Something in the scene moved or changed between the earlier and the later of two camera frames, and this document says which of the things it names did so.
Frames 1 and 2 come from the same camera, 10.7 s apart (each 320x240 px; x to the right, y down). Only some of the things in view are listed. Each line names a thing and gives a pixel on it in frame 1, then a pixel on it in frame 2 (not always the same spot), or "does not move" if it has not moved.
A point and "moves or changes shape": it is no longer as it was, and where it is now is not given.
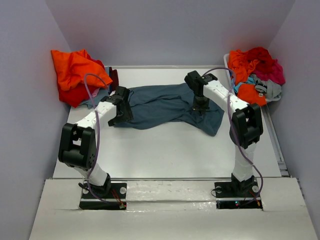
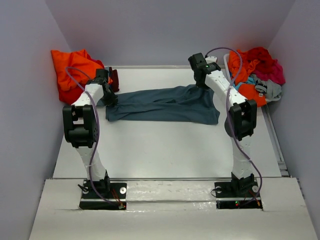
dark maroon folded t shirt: x=114 y=76 does not move
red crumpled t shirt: x=263 y=55 does not move
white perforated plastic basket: x=226 y=60 does not move
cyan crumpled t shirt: x=250 y=80 does not move
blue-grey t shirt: x=157 y=105 moves or changes shape
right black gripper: x=199 y=108 -> x=202 y=85
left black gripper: x=127 y=117 -> x=113 y=99
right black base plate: x=226 y=198 does not move
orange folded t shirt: x=72 y=67 does not move
